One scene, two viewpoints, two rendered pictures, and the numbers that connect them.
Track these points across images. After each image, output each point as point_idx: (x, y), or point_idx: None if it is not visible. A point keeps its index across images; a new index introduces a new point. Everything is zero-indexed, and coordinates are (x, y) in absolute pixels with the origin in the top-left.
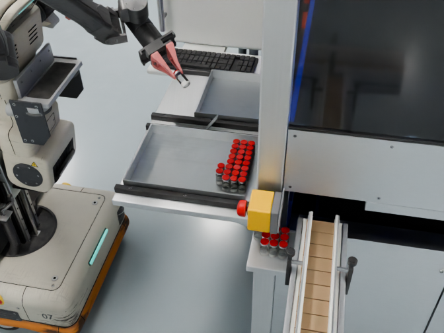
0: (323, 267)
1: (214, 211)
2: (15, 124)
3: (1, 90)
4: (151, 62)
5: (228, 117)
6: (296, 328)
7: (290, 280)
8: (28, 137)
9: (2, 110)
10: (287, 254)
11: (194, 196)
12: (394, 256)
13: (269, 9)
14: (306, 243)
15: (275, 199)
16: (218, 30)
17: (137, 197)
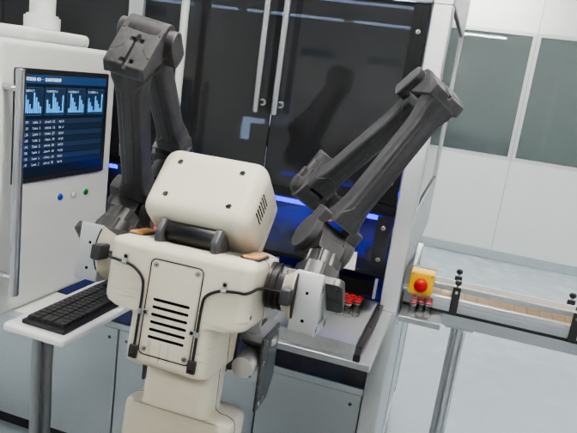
0: (449, 292)
1: (382, 325)
2: (218, 408)
3: (231, 345)
4: None
5: None
6: (512, 299)
7: (464, 301)
8: (260, 396)
9: (214, 391)
10: (461, 283)
11: (372, 323)
12: None
13: None
14: (440, 283)
15: (422, 267)
16: (54, 270)
17: (365, 352)
